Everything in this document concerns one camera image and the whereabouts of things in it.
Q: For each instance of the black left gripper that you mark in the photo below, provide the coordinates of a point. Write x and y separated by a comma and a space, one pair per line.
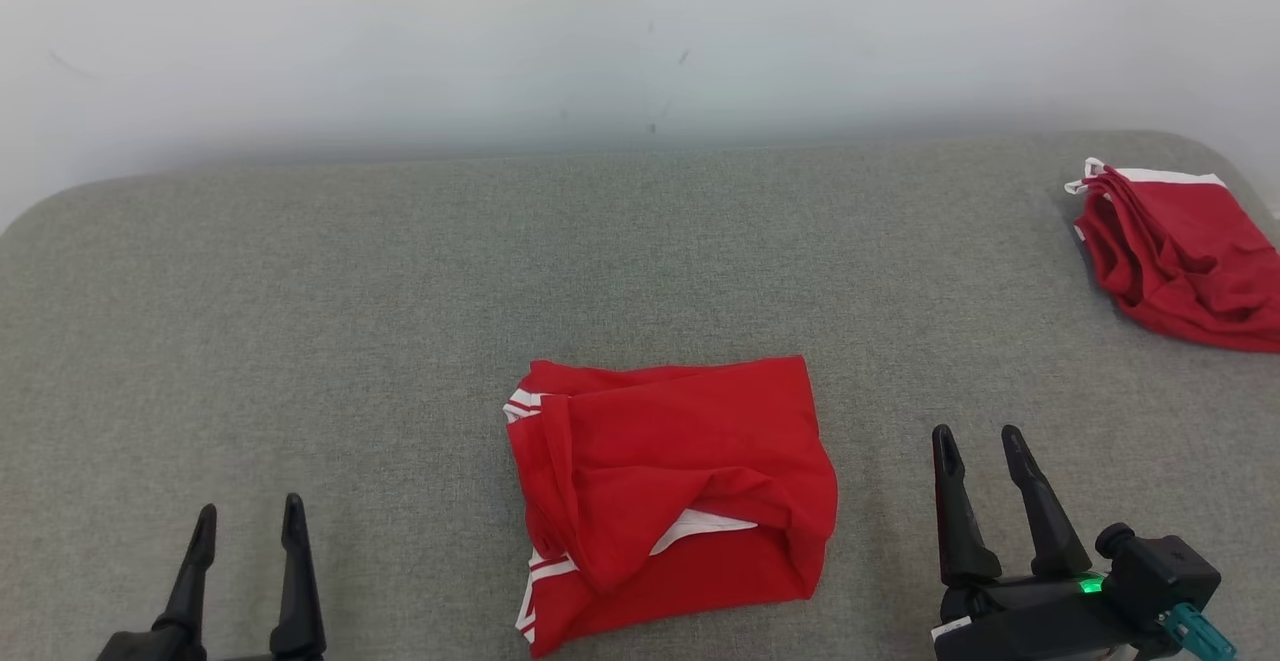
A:
200, 649

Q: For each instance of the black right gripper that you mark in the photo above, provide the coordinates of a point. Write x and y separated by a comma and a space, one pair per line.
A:
1030, 621

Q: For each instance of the red shorts white trim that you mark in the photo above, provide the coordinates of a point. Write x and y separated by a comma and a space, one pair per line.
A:
1190, 261

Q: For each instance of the red basketball jersey white sleeves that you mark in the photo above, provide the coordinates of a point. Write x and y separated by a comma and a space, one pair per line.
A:
670, 481

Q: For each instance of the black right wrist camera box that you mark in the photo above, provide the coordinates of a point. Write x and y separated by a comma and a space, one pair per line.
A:
1165, 571

